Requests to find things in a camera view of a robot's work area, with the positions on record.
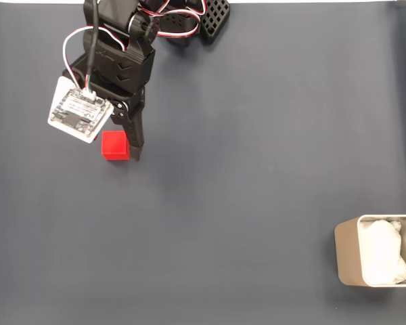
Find red cube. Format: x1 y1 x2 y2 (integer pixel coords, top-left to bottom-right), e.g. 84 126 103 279
100 130 131 162

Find beige metal box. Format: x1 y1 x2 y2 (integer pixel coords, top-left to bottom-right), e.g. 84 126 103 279
334 213 406 288

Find white crumpled tissue paper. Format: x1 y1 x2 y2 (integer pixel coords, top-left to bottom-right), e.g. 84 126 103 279
358 219 406 286

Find white red servo cable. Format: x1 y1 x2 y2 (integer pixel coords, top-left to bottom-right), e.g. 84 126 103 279
135 0 209 39
62 28 131 87

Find camera board on white mount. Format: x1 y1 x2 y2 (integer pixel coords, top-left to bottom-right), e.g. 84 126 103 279
47 76 116 145

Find black camera cable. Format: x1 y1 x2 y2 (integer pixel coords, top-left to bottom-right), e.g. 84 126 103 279
86 0 101 91

